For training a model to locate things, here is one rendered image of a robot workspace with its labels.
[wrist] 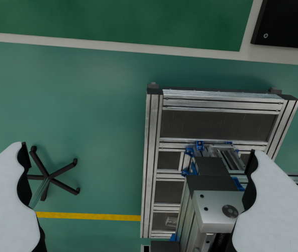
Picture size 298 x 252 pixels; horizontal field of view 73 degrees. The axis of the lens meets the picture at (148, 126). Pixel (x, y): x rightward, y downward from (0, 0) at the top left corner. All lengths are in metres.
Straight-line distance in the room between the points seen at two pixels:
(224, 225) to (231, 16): 0.45
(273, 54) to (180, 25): 0.24
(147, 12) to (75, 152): 1.30
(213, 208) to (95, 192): 1.48
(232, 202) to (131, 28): 0.46
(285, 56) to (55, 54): 1.15
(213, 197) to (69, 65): 1.12
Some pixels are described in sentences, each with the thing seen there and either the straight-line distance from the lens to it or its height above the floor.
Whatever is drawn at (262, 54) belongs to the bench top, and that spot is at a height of 0.75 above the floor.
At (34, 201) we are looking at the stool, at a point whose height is 0.30.
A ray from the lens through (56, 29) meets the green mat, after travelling 0.55.
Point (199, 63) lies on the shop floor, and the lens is 1.33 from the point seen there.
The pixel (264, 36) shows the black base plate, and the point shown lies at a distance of 0.56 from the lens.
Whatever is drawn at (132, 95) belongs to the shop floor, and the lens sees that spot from 1.34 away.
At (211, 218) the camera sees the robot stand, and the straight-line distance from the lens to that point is 0.48.
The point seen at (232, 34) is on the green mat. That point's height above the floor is 0.75.
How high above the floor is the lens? 1.26
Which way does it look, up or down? 61 degrees down
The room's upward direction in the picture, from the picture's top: 178 degrees clockwise
